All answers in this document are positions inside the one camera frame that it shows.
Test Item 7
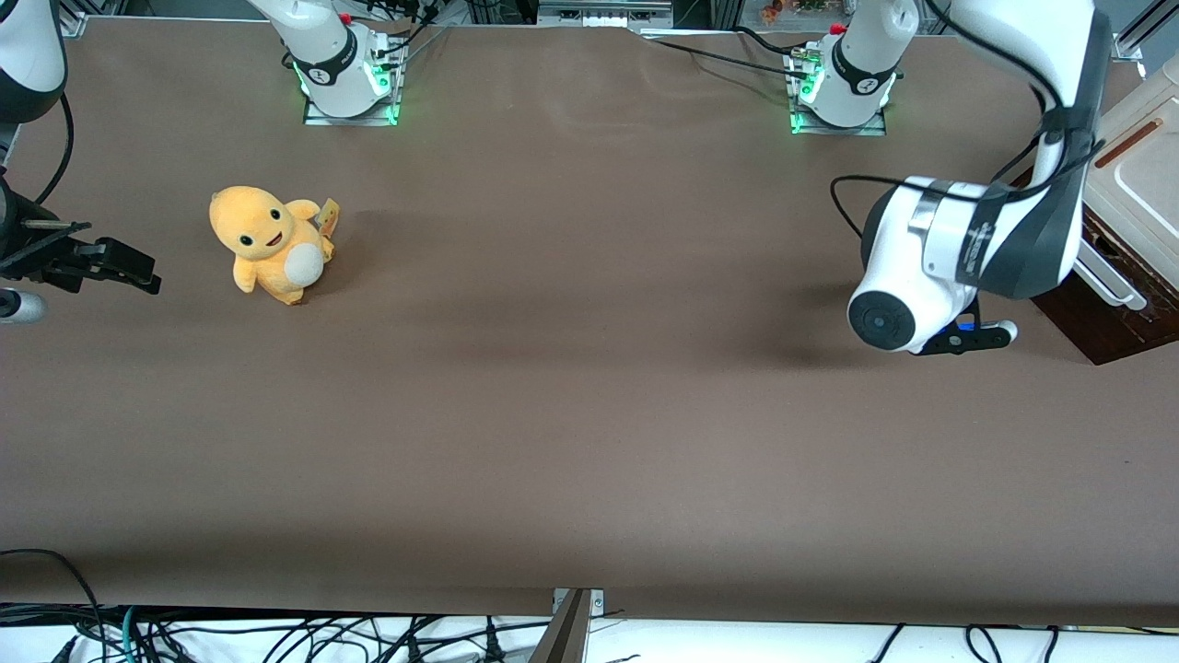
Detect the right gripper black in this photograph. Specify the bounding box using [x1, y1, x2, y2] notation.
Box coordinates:
[0, 175, 163, 297]

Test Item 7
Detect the white drawer handle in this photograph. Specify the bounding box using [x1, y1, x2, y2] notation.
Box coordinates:
[1071, 238, 1150, 311]

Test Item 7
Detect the dark wooden board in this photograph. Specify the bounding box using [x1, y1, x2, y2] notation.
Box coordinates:
[1050, 180, 1179, 358]

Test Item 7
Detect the orange plush toy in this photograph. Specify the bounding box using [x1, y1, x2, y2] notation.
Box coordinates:
[208, 185, 341, 307]

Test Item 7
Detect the table cover sheet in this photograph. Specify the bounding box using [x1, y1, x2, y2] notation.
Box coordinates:
[0, 17, 1179, 629]

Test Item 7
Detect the dark brown strut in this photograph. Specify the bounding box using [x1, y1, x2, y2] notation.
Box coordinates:
[529, 589, 592, 663]

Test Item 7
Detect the dark wooden cabinet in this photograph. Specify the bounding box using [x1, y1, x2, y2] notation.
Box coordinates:
[1011, 164, 1179, 366]

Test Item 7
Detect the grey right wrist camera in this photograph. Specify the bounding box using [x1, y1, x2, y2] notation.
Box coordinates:
[0, 289, 48, 324]

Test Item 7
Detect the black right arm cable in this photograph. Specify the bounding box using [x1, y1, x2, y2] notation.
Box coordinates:
[32, 90, 76, 209]

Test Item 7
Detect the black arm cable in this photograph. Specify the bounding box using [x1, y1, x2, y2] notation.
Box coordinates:
[32, 90, 76, 209]
[829, 0, 1106, 245]

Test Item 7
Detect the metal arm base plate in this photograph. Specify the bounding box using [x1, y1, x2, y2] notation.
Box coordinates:
[302, 35, 407, 128]
[788, 46, 891, 138]

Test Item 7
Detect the black looped cable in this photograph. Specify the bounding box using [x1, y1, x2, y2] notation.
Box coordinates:
[0, 548, 108, 663]

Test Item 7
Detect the teal cable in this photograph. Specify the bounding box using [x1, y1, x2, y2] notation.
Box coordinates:
[118, 605, 145, 663]

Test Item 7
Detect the black cable at base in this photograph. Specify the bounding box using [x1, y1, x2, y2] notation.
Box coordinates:
[367, 0, 454, 58]

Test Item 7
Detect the grey metal frame rail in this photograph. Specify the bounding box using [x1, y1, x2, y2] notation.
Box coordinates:
[537, 0, 675, 29]

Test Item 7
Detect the small metal bracket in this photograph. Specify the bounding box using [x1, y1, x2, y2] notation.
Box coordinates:
[551, 587, 606, 618]

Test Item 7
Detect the long black table cable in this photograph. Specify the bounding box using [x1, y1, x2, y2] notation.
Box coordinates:
[638, 35, 813, 79]

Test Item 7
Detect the short black table cable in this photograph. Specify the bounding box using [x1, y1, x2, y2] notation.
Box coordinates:
[735, 25, 811, 58]

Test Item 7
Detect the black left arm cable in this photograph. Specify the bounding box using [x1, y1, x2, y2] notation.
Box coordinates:
[829, 0, 1106, 245]

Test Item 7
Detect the white sheet under cables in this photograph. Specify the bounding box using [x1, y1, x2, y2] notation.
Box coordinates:
[0, 610, 1179, 663]

